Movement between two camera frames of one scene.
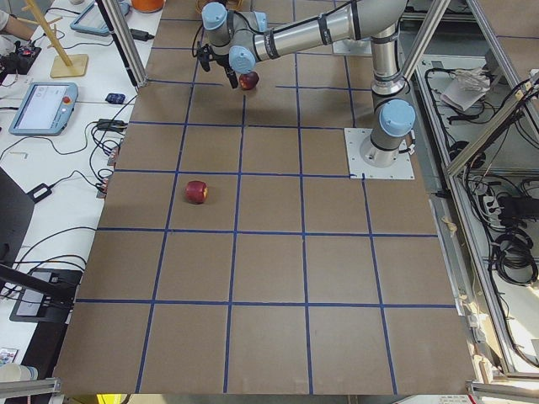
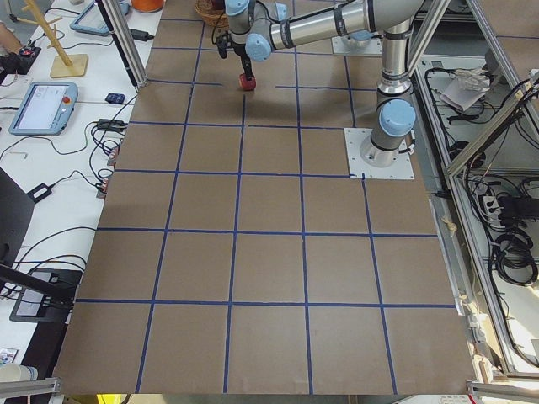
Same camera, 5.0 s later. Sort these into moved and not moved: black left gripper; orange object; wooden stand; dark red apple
Moved: black left gripper
Not moved: orange object; wooden stand; dark red apple
